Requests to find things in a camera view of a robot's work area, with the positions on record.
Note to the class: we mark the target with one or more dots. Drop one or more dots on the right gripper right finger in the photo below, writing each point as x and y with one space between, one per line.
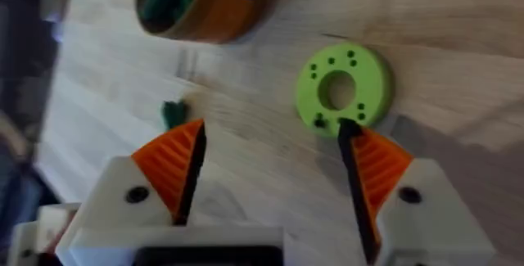
393 184

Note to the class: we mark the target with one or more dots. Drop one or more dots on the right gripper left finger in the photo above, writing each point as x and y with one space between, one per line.
163 168

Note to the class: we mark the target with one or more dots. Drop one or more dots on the green toy vegetable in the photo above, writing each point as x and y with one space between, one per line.
175 112

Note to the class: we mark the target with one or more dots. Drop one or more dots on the green disc with holes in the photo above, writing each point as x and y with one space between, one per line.
344 90

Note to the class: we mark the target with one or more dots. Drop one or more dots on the orange tub with toys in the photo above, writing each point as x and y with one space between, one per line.
200 4

